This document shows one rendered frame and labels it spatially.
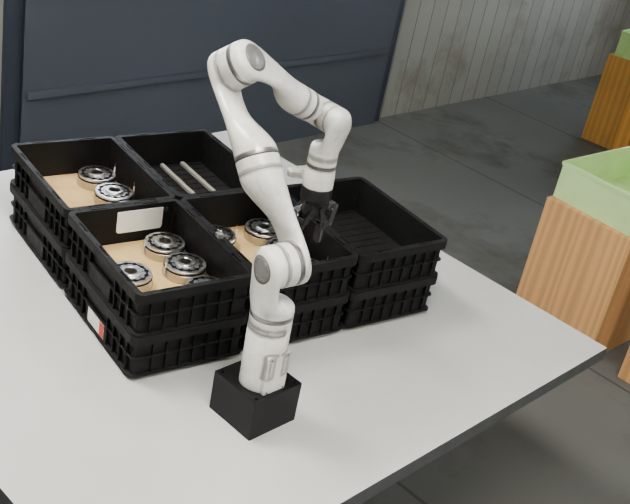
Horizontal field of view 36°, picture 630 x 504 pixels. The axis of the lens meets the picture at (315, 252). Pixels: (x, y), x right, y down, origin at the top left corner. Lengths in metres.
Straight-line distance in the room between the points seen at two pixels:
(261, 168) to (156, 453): 0.62
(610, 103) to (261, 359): 4.82
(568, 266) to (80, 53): 2.26
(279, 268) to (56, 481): 0.59
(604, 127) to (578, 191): 2.66
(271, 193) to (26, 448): 0.70
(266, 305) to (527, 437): 1.80
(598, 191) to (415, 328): 1.51
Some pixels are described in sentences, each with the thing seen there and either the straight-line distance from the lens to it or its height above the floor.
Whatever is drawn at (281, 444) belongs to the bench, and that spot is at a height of 0.70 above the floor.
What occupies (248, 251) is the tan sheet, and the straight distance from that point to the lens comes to 2.52.
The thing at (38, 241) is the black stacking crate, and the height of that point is 0.75.
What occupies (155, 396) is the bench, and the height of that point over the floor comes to 0.70.
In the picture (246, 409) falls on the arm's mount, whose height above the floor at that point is 0.77.
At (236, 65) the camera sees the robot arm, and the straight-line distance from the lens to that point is 1.98.
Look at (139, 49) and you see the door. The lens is 4.59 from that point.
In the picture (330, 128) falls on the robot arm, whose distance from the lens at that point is 2.20.
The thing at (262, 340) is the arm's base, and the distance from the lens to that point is 2.00.
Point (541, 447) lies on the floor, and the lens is 3.55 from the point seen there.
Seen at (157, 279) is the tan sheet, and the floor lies 0.83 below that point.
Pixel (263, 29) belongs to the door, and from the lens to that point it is 5.06.
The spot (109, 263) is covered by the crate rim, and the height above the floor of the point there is 0.93.
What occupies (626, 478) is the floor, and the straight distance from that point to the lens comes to 3.58.
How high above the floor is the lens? 2.04
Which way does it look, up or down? 28 degrees down
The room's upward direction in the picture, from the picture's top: 12 degrees clockwise
